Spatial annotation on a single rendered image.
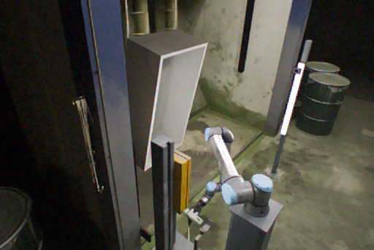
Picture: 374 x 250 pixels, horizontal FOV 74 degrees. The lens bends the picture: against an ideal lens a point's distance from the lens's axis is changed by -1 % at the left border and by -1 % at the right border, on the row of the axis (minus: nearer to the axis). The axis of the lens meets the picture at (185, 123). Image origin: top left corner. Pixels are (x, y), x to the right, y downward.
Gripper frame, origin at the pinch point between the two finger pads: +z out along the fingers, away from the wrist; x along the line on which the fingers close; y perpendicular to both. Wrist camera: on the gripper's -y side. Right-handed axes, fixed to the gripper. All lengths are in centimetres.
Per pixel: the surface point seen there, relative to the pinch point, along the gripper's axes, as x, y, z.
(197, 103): 123, 59, -195
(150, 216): 35.5, 23.1, 14.8
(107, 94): 38, -145, 40
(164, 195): -14, -139, 59
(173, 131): 74, -11, -64
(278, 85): 14, -21, -224
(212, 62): 128, -6, -229
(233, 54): 96, -33, -232
